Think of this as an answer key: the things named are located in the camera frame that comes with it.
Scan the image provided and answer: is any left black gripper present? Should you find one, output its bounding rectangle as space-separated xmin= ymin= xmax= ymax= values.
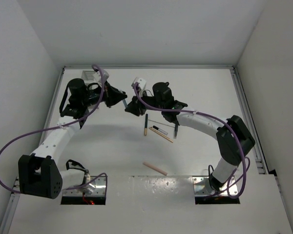
xmin=81 ymin=80 xmax=126 ymax=107

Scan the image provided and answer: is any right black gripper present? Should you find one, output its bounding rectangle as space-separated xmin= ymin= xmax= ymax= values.
xmin=126 ymin=89 xmax=165 ymax=116

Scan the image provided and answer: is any black double ended concealer stick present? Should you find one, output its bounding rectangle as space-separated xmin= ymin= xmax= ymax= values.
xmin=173 ymin=124 xmax=179 ymax=139

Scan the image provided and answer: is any pink makeup stick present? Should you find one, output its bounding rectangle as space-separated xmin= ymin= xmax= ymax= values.
xmin=143 ymin=161 xmax=167 ymax=176

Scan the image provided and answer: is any white capped makeup pencil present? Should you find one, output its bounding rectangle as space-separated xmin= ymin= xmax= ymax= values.
xmin=122 ymin=91 xmax=127 ymax=108

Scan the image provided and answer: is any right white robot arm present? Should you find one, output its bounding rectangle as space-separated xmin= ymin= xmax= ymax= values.
xmin=125 ymin=78 xmax=255 ymax=194

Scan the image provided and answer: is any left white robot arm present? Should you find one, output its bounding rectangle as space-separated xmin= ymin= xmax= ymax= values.
xmin=18 ymin=78 xmax=127 ymax=199

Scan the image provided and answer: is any gold makeup pencil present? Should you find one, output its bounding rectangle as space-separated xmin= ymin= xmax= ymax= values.
xmin=149 ymin=127 xmax=173 ymax=143

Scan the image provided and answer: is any dark green gold mascara tube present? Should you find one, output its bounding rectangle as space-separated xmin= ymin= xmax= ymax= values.
xmin=144 ymin=114 xmax=148 ymax=136

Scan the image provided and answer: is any thin clear silver stick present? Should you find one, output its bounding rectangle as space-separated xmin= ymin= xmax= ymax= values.
xmin=148 ymin=119 xmax=174 ymax=128

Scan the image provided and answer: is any black white eyeliner pen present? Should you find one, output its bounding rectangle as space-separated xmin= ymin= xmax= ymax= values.
xmin=152 ymin=125 xmax=168 ymax=136

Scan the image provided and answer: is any white slotted organizer box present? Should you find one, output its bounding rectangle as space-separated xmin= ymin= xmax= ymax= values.
xmin=81 ymin=70 xmax=98 ymax=84

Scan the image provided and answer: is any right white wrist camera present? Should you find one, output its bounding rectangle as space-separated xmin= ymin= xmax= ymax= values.
xmin=131 ymin=77 xmax=147 ymax=96

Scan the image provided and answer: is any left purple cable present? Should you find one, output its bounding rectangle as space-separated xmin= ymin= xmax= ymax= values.
xmin=0 ymin=64 xmax=110 ymax=195

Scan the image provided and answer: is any purple cable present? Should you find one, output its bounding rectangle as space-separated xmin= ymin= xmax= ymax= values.
xmin=0 ymin=64 xmax=110 ymax=195
xmin=133 ymin=82 xmax=251 ymax=198

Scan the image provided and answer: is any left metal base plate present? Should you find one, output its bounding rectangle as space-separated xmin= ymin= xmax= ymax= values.
xmin=63 ymin=176 xmax=106 ymax=197

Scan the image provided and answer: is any metal base plate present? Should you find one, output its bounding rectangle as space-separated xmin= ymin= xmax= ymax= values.
xmin=63 ymin=176 xmax=106 ymax=197
xmin=191 ymin=176 xmax=238 ymax=198

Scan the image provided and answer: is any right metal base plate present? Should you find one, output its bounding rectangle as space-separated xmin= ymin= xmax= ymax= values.
xmin=191 ymin=176 xmax=238 ymax=198

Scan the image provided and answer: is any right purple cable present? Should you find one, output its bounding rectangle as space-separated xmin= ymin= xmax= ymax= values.
xmin=133 ymin=82 xmax=251 ymax=198

